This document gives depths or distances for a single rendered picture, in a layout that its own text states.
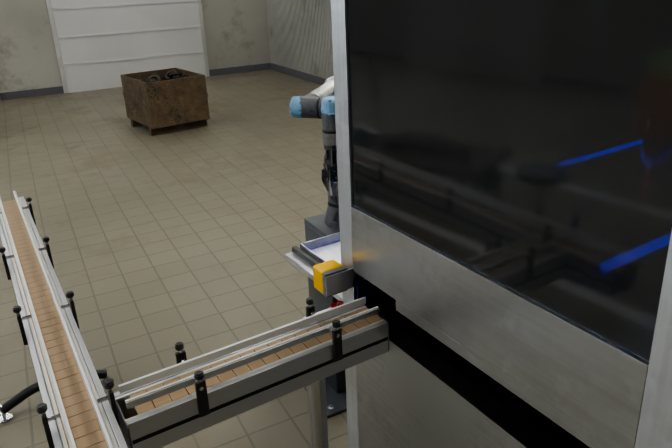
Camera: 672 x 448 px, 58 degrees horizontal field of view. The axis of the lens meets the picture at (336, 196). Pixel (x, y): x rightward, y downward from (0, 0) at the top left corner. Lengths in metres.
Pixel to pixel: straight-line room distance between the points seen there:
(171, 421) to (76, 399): 0.23
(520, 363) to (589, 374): 0.16
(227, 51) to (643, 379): 11.17
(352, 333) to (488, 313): 0.42
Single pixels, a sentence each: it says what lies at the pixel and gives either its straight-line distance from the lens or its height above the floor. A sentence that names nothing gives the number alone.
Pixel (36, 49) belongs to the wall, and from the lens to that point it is 11.32.
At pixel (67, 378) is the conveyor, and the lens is 1.63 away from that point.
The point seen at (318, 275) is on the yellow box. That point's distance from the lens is 1.71.
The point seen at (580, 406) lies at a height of 1.06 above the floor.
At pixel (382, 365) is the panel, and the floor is 0.78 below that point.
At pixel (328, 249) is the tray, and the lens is 2.16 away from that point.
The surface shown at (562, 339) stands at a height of 1.17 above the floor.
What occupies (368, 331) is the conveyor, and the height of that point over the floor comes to 0.93.
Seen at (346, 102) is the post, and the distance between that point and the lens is 1.57.
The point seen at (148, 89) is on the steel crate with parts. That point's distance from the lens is 7.48.
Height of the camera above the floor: 1.82
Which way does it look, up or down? 21 degrees down
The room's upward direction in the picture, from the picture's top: 2 degrees counter-clockwise
